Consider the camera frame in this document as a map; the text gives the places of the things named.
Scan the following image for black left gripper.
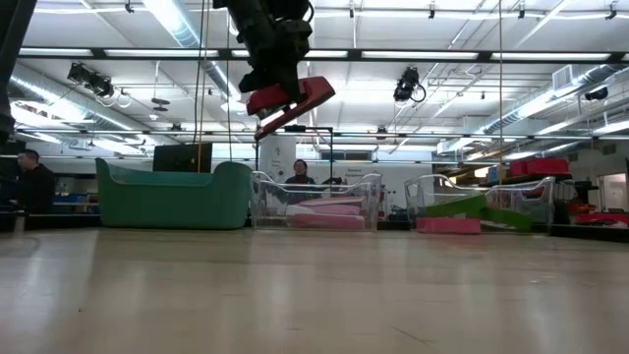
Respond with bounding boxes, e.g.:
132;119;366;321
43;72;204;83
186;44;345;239
213;0;315;105

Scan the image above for red stapler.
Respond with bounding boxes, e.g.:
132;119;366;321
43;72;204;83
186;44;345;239
245;76;337;142

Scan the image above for pink stapler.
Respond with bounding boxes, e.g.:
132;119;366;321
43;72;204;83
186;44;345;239
286;195;368;231

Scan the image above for pink tape roll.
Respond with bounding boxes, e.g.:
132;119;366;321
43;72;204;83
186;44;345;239
415;216;483;235

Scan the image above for white banner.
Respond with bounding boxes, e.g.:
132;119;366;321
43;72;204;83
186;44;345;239
258;136;298;178

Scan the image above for person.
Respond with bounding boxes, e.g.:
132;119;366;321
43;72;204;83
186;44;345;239
284;158;319;187
16;148;57;215

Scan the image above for clear plastic bin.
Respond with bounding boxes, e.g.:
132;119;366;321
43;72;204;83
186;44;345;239
250;170;383;232
403;174;556;235

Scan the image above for black monitor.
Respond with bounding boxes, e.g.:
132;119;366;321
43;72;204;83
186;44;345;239
152;143;213;174

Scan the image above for teal plastic bin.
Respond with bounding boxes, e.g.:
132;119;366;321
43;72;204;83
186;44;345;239
94;156;255;231

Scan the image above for black ceiling spotlights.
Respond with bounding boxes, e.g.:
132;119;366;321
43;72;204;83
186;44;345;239
67;62;115;98

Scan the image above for red storage bins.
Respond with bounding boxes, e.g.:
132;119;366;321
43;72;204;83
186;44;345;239
508;156;570;177

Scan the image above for black ceiling camera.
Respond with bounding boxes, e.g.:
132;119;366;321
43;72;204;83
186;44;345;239
392;67;427;103

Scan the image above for black overhead frame beam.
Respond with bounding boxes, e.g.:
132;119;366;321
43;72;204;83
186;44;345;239
17;47;629;63

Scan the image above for silver ventilation duct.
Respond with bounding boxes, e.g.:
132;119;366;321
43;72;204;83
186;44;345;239
9;58;148;144

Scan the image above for black table frame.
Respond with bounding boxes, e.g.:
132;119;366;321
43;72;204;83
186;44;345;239
0;210;629;244

